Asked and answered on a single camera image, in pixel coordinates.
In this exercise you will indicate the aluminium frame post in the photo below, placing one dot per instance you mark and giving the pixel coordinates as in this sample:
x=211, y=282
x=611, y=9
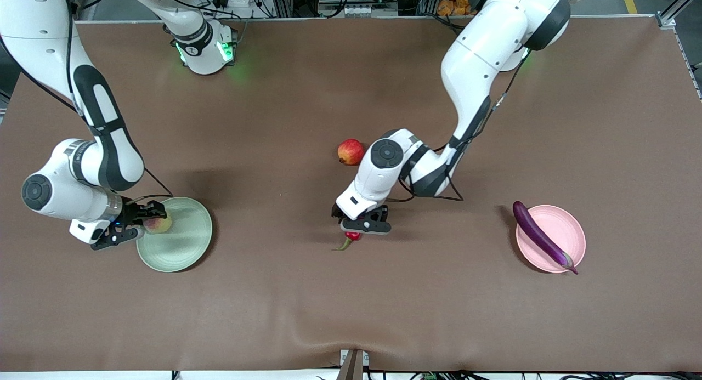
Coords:
x=680, y=4

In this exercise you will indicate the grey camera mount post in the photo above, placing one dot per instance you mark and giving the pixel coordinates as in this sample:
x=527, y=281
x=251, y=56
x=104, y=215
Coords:
x=352, y=366

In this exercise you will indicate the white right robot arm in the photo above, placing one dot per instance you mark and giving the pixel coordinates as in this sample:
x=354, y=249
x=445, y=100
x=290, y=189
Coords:
x=104, y=149

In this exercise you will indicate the pink green peach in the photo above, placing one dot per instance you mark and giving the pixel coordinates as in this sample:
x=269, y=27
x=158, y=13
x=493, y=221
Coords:
x=160, y=226

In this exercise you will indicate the purple eggplant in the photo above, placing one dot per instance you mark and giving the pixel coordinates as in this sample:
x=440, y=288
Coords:
x=540, y=236

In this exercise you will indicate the pink plate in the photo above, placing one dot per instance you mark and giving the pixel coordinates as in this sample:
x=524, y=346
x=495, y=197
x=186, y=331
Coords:
x=559, y=226

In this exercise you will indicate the white connector box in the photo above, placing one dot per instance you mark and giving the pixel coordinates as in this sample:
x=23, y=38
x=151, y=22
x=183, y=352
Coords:
x=362, y=10

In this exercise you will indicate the orange bagged items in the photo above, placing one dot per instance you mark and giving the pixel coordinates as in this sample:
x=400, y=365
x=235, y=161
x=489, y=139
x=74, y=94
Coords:
x=452, y=4

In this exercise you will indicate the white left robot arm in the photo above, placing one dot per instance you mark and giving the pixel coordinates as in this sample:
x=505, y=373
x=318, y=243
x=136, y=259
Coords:
x=477, y=62

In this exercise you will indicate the brown table mat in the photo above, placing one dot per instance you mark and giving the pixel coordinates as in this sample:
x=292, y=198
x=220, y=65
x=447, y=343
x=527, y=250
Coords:
x=351, y=303

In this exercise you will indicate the red chili pepper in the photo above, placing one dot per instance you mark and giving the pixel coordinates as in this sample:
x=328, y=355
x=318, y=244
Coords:
x=354, y=236

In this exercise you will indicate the light green plate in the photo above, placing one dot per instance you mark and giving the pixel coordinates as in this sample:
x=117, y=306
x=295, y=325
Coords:
x=186, y=243

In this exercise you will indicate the red apple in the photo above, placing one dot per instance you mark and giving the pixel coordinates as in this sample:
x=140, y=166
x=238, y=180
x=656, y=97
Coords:
x=351, y=152

